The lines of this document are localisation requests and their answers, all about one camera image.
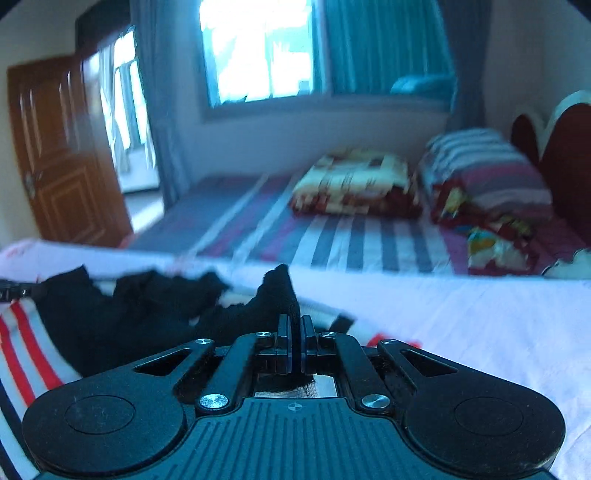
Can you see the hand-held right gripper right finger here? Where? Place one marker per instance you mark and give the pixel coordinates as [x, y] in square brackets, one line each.
[307, 334]

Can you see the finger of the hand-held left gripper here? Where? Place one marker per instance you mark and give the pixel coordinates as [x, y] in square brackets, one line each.
[14, 290]

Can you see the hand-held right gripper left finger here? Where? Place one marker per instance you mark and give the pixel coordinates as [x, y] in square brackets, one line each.
[282, 334]

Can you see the striped cartoon knit sweater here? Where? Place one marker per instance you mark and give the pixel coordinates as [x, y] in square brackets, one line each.
[138, 318]

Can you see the striped mattress sheet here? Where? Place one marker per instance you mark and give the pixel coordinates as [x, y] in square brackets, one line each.
[346, 240]

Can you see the brown wooden door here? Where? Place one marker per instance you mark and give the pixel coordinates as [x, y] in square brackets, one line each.
[64, 157]

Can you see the floral bed sheet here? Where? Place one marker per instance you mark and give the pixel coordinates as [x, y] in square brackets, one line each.
[461, 314]

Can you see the folded printed blanket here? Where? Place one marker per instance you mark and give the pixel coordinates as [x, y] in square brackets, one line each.
[355, 182]

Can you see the white sheer curtain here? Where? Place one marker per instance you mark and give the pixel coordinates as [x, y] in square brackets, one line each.
[113, 106]

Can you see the red printed pillow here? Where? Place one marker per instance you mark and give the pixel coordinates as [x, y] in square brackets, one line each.
[494, 235]

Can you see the grey curtain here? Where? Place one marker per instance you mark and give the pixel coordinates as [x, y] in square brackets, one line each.
[161, 101]
[466, 64]

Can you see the striped pillow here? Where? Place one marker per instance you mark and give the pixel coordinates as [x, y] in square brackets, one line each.
[485, 170]

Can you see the teal cushion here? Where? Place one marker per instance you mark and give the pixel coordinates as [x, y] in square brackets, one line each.
[422, 86]

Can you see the sliding glass window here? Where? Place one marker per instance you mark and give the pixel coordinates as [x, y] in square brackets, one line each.
[263, 55]

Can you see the teal curtain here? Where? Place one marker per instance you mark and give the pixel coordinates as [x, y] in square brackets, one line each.
[383, 41]

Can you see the red and white headboard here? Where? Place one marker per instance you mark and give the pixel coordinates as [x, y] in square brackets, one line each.
[568, 170]

